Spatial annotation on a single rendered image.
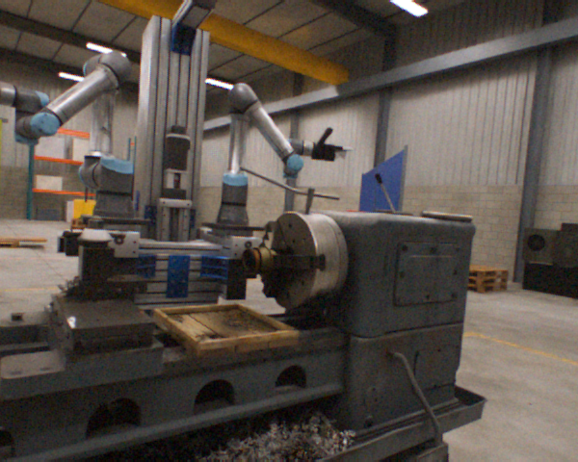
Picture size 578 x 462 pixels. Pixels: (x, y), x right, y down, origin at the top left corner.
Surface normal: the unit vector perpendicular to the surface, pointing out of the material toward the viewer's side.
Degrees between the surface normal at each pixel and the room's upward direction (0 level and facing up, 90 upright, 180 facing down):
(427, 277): 90
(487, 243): 90
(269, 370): 88
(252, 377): 88
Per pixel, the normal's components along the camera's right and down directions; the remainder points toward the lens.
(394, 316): 0.59, 0.07
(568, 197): -0.78, -0.03
